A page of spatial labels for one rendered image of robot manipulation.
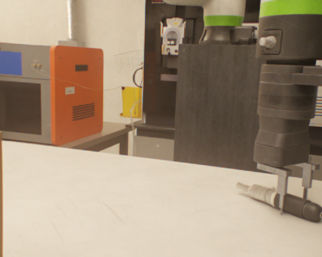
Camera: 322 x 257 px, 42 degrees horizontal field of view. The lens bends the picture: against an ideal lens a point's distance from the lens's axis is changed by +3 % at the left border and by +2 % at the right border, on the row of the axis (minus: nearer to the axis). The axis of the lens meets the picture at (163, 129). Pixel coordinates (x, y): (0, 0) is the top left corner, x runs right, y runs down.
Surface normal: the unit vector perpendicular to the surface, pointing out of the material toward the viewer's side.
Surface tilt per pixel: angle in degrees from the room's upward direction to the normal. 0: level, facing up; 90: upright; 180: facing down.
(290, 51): 90
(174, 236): 0
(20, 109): 90
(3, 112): 90
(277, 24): 90
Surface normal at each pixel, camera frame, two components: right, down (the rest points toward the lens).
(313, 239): 0.04, -0.98
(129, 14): -0.33, 0.15
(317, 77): -0.78, 0.08
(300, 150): 0.62, 0.16
